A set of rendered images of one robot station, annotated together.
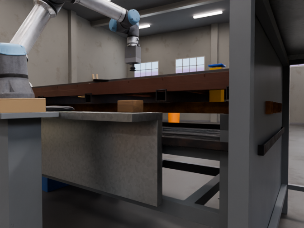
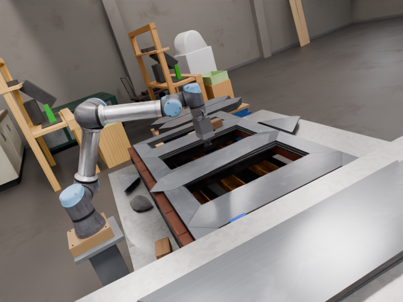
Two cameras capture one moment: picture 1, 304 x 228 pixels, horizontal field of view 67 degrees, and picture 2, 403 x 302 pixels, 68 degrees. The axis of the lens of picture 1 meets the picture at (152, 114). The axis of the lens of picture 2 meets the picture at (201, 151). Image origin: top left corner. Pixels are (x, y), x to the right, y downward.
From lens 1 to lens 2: 1.16 m
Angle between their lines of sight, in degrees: 44
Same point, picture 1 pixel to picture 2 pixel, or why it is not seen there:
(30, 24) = (83, 152)
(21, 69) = (83, 213)
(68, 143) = not seen: hidden behind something
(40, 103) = (107, 232)
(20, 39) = (81, 169)
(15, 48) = (71, 200)
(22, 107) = (93, 243)
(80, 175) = not seen: hidden behind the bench
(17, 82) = (83, 224)
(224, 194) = not seen: outside the picture
